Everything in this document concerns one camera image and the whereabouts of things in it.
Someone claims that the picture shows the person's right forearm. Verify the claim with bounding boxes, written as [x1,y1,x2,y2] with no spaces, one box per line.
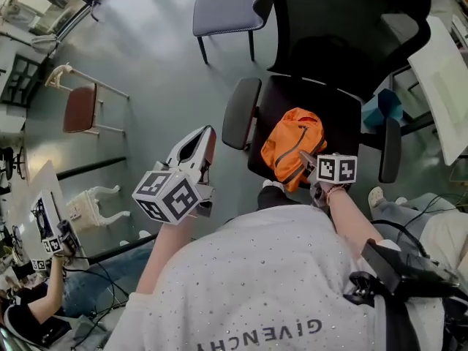
[326,184,385,261]

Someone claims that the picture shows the black round stool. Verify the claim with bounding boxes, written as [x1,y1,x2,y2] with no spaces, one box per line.
[0,145,27,181]

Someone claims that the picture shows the black body strap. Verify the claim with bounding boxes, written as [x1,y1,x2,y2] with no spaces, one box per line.
[375,293,416,351]

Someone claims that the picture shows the black grid frame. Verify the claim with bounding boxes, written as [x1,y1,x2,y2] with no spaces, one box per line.
[0,54,42,108]

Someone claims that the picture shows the white desk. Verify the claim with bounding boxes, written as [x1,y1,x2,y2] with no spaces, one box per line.
[6,160,91,272]

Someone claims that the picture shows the black floor bar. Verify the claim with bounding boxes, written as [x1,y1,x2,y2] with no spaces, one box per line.
[56,156,128,181]

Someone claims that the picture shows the person's white t-shirt torso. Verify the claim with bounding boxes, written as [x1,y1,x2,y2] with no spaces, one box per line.
[103,203,446,351]

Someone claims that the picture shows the black body-worn device box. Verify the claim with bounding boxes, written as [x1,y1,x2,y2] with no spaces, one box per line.
[343,238,462,307]

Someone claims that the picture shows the pink wrist bracelet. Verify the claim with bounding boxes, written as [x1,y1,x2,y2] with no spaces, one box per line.
[327,182,352,197]

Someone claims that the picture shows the blue box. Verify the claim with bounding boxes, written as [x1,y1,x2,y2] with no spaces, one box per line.
[361,88,405,130]

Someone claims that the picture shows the white ornate stool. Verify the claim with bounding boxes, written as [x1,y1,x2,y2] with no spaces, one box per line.
[65,184,132,234]

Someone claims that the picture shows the black floor cable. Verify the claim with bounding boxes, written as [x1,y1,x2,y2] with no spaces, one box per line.
[62,257,129,316]

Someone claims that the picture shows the black office chair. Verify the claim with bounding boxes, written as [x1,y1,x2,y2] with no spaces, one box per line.
[221,0,433,185]

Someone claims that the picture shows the white table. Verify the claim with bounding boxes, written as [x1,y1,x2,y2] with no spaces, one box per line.
[407,14,468,167]

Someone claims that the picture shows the orange bag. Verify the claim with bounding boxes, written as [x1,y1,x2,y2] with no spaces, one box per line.
[260,107,328,193]

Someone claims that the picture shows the brown seat white frame chair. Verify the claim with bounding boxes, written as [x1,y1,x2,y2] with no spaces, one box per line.
[44,62,131,137]

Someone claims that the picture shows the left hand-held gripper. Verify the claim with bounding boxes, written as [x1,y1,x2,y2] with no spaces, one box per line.
[131,124,218,227]

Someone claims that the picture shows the person's black trouser leg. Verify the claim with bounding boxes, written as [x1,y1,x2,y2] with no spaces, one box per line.
[257,186,306,212]

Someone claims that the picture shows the black thin cable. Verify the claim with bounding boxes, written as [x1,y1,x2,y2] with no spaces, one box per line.
[369,193,468,260]

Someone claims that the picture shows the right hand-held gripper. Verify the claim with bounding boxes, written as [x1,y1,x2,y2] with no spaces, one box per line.
[299,151,358,208]

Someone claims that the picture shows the person's left forearm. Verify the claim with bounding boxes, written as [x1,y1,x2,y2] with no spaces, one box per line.
[135,214,195,296]

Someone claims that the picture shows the black fan unit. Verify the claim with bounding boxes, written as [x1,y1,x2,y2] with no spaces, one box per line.
[30,195,56,241]

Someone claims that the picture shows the grey padded chair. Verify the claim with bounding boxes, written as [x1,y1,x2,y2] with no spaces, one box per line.
[192,0,274,66]

